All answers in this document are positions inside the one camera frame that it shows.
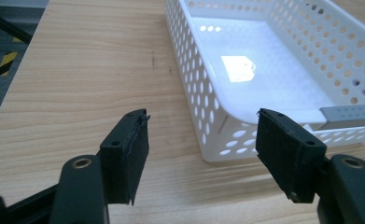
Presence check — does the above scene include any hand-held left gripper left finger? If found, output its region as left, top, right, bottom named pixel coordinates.
left=99, top=108, right=151, bottom=206

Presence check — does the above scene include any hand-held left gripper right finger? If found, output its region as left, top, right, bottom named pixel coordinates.
left=255, top=107, right=328, bottom=204

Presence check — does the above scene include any white perforated plastic basket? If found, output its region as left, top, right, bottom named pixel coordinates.
left=164, top=0, right=365, bottom=163

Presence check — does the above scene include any grey perforated strip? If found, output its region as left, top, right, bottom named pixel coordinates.
left=319, top=104, right=365, bottom=131

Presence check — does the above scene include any black metal stand leg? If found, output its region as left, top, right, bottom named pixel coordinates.
left=0, top=0, right=34, bottom=45

